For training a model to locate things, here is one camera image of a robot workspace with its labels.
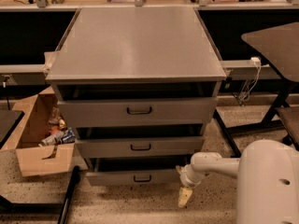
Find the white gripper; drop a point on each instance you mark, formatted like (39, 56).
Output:
(187, 178)

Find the grey bottom drawer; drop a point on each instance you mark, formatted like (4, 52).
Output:
(138, 171)

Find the grey drawer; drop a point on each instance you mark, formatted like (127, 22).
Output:
(138, 147)
(137, 112)
(138, 171)

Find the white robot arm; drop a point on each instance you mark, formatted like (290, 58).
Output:
(267, 174)

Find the grey middle drawer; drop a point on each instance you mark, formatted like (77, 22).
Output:
(138, 147)

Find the grey top drawer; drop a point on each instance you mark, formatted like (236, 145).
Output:
(137, 112)

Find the grey metal drawer cabinet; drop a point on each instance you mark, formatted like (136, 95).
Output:
(123, 53)

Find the dark chair seat right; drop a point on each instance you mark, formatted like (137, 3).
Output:
(289, 117)

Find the crumpled trash in box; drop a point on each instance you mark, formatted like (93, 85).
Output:
(60, 133)

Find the brown cardboard box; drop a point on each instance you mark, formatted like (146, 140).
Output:
(33, 127)

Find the dark round side table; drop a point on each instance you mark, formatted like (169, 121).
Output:
(280, 46)

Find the long workbench in back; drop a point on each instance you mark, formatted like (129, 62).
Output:
(19, 60)

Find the white power adapter with cable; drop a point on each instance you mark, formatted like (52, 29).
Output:
(249, 84)

